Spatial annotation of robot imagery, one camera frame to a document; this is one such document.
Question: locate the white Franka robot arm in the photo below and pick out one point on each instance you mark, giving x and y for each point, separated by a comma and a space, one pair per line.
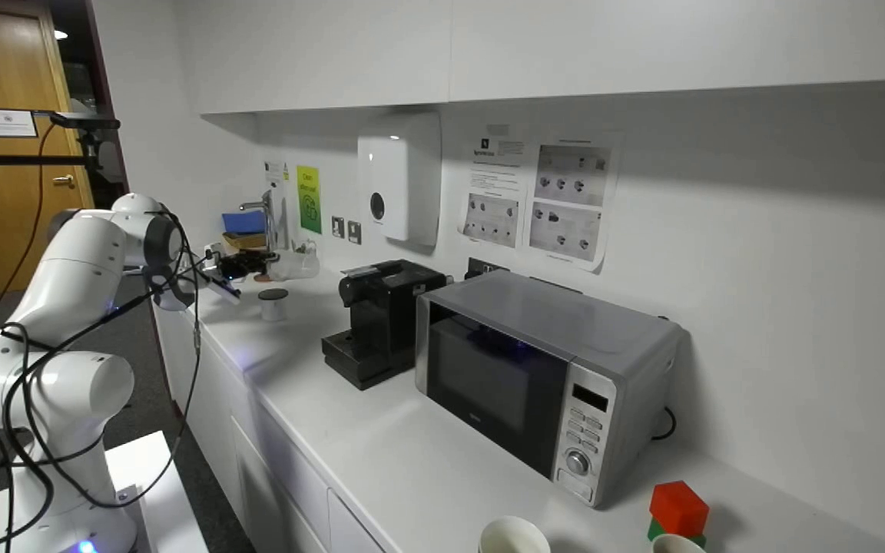
76, 278

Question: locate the white wall cabinet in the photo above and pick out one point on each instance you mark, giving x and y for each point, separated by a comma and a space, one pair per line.
567, 41

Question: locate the wooden door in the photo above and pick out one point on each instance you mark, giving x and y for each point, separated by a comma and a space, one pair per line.
13, 50

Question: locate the white bowl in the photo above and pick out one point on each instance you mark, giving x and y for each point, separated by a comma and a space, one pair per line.
511, 536

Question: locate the white door sign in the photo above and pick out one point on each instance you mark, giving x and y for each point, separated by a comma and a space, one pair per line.
6, 125

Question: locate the green block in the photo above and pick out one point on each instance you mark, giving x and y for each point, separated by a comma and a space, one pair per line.
655, 530

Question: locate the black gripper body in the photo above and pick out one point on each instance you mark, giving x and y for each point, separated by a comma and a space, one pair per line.
233, 261

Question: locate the tan cardboard box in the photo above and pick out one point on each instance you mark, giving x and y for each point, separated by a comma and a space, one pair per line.
244, 244

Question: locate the blue box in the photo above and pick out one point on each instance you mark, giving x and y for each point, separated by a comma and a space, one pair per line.
244, 223

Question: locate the white wall socket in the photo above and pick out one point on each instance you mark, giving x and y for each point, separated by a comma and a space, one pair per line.
276, 173

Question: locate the white tall bottle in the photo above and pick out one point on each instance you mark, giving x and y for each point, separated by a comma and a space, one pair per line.
279, 218

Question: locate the white paper towel dispenser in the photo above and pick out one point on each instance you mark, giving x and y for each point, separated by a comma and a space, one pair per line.
392, 173

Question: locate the black coffee maker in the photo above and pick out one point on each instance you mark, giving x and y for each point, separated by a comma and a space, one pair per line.
392, 308

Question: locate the silver microwave oven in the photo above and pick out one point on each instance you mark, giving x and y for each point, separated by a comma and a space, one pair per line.
525, 317

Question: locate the white robot base platform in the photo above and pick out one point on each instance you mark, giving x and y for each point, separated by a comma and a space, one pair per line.
156, 494

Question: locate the green wall poster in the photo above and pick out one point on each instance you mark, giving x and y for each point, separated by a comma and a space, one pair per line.
309, 202

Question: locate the white base cabinet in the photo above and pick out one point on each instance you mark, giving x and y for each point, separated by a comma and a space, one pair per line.
229, 431

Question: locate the paper sheet with text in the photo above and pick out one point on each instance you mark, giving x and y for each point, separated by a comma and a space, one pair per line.
497, 165

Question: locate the black camera on stand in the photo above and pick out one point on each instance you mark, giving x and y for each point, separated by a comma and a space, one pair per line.
83, 120

